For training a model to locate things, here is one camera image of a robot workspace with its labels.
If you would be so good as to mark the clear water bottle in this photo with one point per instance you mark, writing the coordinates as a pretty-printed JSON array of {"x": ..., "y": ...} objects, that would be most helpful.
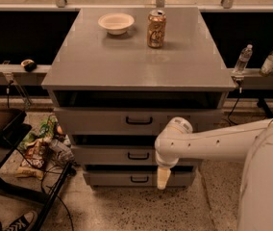
[{"x": 243, "y": 59}]

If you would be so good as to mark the black stand leg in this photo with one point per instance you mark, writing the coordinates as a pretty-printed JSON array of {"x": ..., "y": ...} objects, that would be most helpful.
[{"x": 263, "y": 105}]

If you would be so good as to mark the gold soda can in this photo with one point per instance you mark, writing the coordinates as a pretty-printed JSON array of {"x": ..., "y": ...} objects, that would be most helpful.
[{"x": 156, "y": 28}]

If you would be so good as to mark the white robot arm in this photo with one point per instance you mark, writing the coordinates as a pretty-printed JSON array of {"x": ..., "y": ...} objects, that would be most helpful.
[{"x": 249, "y": 143}]

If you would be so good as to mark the grey top drawer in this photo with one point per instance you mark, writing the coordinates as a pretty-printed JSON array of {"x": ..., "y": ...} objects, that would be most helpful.
[{"x": 129, "y": 121}]

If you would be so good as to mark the grey drawer cabinet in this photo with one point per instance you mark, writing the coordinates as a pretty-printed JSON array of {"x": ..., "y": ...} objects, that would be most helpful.
[{"x": 94, "y": 69}]

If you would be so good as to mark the grey drawer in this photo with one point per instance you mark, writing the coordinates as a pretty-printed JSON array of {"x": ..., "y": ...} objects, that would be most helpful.
[
  {"x": 115, "y": 155},
  {"x": 136, "y": 179},
  {"x": 129, "y": 121}
]

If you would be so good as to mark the grey bottom drawer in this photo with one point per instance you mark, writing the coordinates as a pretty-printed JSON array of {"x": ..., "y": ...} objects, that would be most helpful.
[{"x": 136, "y": 179}]

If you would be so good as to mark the white bowl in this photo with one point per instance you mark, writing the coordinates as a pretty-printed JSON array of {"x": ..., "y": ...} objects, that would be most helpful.
[{"x": 116, "y": 23}]

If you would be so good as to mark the dark capped bottle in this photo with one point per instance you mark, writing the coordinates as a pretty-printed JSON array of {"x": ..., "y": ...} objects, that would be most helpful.
[{"x": 267, "y": 65}]

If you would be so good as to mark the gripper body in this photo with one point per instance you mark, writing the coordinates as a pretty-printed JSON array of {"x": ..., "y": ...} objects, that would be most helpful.
[{"x": 163, "y": 160}]

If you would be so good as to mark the small tape measure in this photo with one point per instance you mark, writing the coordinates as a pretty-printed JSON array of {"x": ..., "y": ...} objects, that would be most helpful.
[{"x": 29, "y": 65}]

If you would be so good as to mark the chip bag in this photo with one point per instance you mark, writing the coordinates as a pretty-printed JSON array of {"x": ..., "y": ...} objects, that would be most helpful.
[{"x": 34, "y": 160}]

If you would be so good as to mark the crumpled plastic bottle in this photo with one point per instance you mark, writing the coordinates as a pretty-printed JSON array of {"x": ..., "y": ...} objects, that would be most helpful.
[{"x": 63, "y": 153}]

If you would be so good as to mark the black white sneaker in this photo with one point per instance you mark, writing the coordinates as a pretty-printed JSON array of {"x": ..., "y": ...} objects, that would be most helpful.
[{"x": 23, "y": 223}]

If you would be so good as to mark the green snack bag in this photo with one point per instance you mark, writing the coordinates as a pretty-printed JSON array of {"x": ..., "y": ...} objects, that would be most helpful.
[{"x": 45, "y": 132}]

